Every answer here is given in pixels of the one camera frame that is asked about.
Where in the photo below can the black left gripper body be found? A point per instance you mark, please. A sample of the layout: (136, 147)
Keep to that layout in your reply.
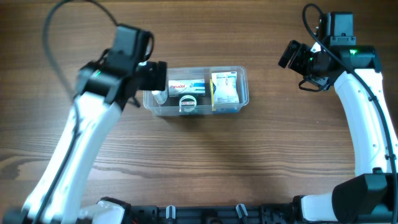
(151, 77)

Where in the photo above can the clear plastic container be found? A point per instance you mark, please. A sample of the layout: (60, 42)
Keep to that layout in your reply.
(171, 107)

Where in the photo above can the green white small box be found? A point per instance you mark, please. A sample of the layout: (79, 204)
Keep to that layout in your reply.
(187, 104)

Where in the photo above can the white Hansaplast plaster box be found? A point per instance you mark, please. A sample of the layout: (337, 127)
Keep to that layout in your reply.
(224, 87)

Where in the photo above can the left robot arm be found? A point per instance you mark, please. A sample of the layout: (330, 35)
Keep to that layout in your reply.
(102, 95)

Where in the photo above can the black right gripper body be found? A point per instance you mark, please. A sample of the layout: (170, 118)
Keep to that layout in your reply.
(306, 63)

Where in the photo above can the white caplet medicine box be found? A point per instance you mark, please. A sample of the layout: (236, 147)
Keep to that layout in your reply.
(183, 87)

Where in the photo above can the blue lozenge box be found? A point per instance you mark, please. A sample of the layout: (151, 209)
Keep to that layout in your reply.
(223, 108)

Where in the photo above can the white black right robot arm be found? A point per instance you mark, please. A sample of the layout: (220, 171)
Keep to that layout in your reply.
(355, 74)

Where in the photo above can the white spray bottle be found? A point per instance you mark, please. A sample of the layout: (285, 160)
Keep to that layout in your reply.
(160, 96)

